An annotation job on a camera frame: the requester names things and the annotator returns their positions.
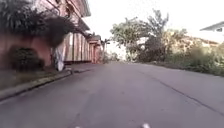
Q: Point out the grey asphalt road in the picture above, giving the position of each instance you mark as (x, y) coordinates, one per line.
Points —
(123, 96)

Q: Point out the tall green tree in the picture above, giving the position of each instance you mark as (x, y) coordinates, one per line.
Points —
(133, 33)

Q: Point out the pink multi-storey building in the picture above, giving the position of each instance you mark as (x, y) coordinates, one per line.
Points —
(78, 40)

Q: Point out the grey concrete kerb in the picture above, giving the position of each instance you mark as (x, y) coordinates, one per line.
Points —
(33, 85)

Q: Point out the green roadside bushes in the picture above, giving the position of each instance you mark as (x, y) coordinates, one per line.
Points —
(196, 55)

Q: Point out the dark round bush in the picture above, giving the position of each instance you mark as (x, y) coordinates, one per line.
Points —
(24, 60)

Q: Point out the raised grey sidewalk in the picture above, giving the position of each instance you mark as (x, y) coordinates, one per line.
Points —
(20, 77)

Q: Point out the dark overhanging tree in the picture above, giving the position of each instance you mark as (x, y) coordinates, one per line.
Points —
(30, 20)

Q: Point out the building with grey roof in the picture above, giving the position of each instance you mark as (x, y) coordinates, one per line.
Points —
(215, 28)

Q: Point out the reddish pink wall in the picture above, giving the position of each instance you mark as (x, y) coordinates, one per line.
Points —
(33, 46)

